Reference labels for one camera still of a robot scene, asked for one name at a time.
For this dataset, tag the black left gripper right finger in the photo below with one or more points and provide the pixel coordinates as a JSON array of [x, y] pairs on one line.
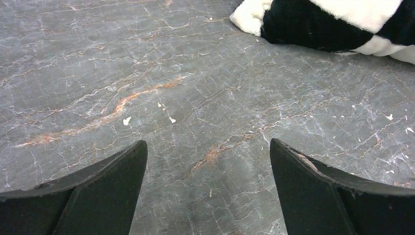
[[318, 199]]

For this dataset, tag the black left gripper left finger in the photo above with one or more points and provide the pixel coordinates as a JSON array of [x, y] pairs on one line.
[[97, 200]]

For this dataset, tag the black white checkered pillow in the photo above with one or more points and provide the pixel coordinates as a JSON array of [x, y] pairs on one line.
[[370, 27]]

